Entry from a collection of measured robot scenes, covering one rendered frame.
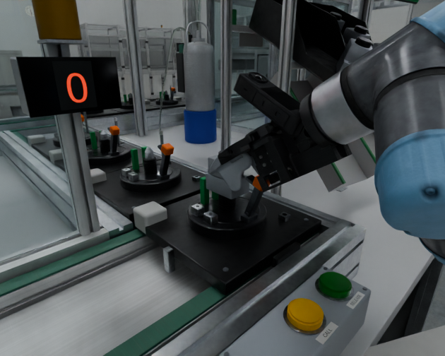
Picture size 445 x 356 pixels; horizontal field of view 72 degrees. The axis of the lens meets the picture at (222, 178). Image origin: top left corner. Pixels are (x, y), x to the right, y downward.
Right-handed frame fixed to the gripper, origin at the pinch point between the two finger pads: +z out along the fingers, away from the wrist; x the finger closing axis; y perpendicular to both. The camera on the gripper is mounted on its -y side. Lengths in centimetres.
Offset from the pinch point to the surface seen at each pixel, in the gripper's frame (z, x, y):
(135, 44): 75, 44, -80
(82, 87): -0.3, -18.2, -15.3
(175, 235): 7.1, -10.0, 8.0
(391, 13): 182, 894, -277
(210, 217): 1.7, -5.9, 7.5
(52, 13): -4.9, -20.1, -22.6
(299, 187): 22, 44, 11
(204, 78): 55, 58, -48
